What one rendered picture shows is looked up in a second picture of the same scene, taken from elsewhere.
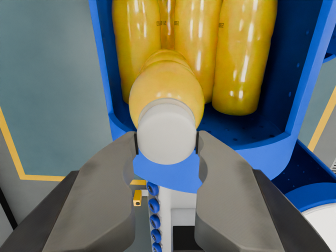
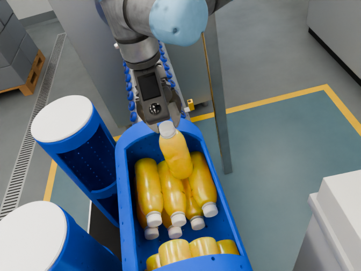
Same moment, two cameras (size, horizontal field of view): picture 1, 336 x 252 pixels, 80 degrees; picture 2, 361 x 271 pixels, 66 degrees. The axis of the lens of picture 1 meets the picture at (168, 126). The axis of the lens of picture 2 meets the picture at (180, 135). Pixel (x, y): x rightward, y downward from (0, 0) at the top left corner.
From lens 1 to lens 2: 0.55 m
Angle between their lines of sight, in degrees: 14
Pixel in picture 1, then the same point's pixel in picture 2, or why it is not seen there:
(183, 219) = not seen: hidden behind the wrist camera
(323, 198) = (70, 140)
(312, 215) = (76, 127)
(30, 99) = (340, 163)
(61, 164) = (289, 110)
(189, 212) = not seen: hidden behind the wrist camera
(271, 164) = (128, 136)
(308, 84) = (124, 165)
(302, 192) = (81, 140)
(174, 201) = not seen: hidden behind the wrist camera
